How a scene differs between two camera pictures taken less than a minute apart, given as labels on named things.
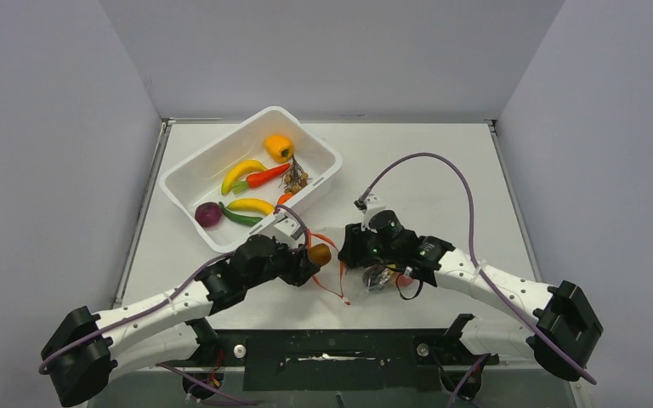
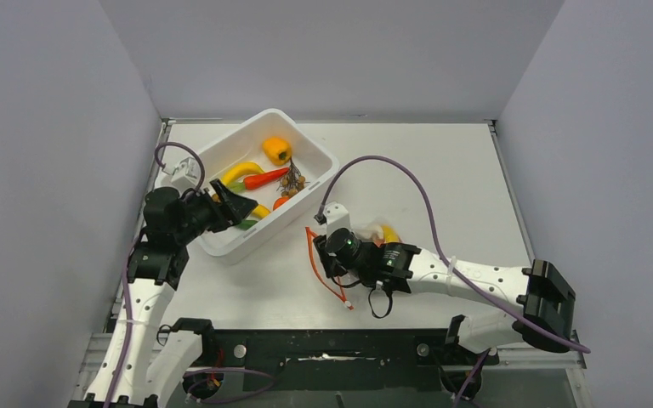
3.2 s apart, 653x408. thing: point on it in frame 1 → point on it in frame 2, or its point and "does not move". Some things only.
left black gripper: x=299 y=265 → x=231 y=210
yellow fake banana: x=239 y=171 does not move
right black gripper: x=354 y=252 → x=334 y=269
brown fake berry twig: x=294 y=178 does not move
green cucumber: x=241 y=219 does not move
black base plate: x=342 y=360 does not move
